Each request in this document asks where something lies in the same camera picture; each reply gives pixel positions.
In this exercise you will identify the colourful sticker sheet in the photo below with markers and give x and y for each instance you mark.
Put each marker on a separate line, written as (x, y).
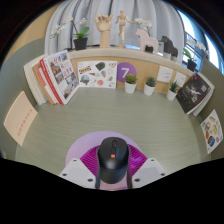
(212, 131)

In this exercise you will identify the small plant in white pot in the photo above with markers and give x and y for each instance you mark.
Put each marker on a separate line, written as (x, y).
(149, 90)
(130, 87)
(171, 95)

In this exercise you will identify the white sticker collage card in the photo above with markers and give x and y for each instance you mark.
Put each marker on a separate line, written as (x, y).
(96, 74)

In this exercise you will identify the black computer mouse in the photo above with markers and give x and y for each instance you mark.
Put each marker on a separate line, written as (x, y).
(113, 163)

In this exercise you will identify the large red photo-cover book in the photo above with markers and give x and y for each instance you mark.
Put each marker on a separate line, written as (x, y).
(61, 75)

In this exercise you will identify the purple round mouse pad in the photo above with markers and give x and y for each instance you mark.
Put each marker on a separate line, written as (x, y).
(85, 143)

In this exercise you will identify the white orchid in black pot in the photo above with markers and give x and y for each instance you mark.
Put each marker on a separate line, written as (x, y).
(80, 43)

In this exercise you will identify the grey pleated curtain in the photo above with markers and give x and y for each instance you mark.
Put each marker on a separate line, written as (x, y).
(100, 6)

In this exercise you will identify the wooden hand model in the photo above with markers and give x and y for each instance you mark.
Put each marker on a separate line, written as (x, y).
(104, 28)

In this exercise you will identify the black wooden horse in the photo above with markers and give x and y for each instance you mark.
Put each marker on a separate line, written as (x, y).
(169, 48)

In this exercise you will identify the white wall socket plate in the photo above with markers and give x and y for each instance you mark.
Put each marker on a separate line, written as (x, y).
(180, 79)
(165, 74)

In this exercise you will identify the pink wooden horse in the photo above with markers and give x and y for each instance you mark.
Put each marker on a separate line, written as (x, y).
(146, 41)

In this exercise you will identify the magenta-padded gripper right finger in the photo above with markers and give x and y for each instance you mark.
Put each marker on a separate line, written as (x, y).
(150, 170)

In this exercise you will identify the black cover magazine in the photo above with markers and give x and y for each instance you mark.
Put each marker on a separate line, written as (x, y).
(192, 93)

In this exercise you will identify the small red-spined book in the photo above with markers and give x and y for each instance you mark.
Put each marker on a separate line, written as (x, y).
(44, 83)

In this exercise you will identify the wooden artist mannequin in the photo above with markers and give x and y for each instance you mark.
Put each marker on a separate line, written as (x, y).
(122, 26)

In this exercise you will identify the thick white book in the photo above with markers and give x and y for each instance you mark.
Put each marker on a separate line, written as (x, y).
(30, 76)

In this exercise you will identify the purple round number sign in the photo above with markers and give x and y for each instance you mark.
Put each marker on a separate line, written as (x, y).
(126, 70)

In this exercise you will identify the white orchid in dark pot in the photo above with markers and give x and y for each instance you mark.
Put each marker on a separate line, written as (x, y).
(144, 23)
(191, 65)

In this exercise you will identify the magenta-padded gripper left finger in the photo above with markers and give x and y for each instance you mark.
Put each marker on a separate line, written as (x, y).
(78, 171)

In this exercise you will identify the beige paperback book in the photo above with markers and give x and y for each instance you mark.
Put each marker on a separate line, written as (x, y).
(20, 118)

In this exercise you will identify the brown kraft book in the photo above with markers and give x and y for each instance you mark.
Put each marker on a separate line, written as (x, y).
(39, 78)

